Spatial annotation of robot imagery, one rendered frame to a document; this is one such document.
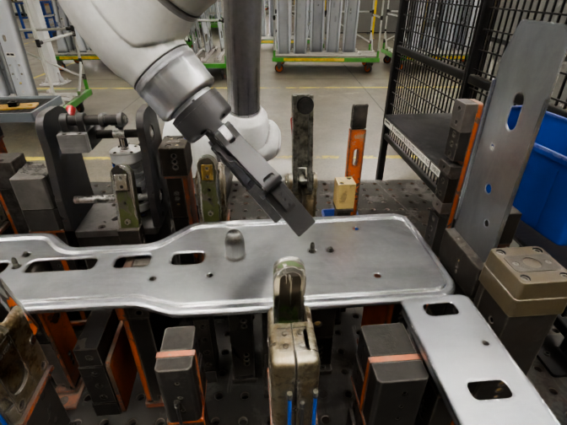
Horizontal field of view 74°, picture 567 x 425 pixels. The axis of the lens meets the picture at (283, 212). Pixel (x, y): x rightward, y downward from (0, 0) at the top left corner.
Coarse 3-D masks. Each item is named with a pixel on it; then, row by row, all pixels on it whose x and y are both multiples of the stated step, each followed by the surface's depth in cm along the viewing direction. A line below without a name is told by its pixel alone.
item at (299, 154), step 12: (300, 96) 66; (312, 96) 65; (300, 108) 63; (312, 108) 63; (300, 120) 67; (312, 120) 66; (300, 132) 68; (312, 132) 67; (300, 144) 69; (312, 144) 68; (300, 156) 70; (312, 156) 69; (312, 168) 70
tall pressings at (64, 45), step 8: (56, 0) 667; (56, 8) 670; (56, 16) 673; (64, 16) 694; (56, 24) 684; (64, 24) 698; (64, 32) 703; (64, 40) 694; (72, 40) 717; (80, 40) 692; (64, 48) 695; (72, 48) 721; (80, 48) 697; (88, 48) 719
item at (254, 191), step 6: (252, 186) 60; (252, 192) 60; (258, 192) 60; (258, 198) 60; (258, 204) 61; (264, 204) 61; (270, 204) 61; (264, 210) 61; (270, 210) 61; (270, 216) 61; (276, 216) 61; (276, 222) 62
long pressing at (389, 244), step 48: (0, 240) 65; (48, 240) 65; (192, 240) 65; (288, 240) 65; (336, 240) 65; (384, 240) 65; (48, 288) 55; (96, 288) 55; (144, 288) 55; (192, 288) 55; (240, 288) 55; (336, 288) 55; (384, 288) 55; (432, 288) 55
